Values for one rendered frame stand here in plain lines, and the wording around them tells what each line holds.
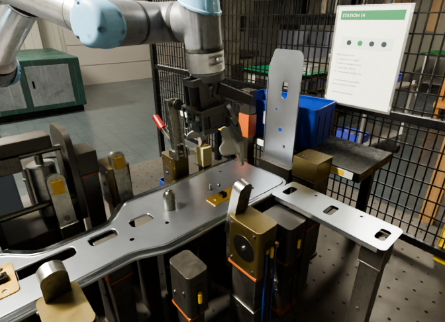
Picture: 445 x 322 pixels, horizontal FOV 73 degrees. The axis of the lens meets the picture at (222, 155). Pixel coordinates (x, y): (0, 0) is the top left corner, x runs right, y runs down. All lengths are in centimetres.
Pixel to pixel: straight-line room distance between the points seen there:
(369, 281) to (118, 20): 72
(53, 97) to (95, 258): 496
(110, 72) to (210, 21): 755
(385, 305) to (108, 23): 95
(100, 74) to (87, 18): 750
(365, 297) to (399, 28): 72
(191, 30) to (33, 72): 492
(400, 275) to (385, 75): 61
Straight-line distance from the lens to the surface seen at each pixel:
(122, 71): 819
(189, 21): 59
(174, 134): 85
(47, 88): 549
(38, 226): 85
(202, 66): 60
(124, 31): 55
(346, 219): 75
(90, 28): 54
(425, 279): 116
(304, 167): 87
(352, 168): 92
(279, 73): 90
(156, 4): 64
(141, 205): 77
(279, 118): 92
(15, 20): 102
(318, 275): 103
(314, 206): 77
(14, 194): 123
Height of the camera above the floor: 141
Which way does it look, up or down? 24 degrees down
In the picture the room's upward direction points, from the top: straight up
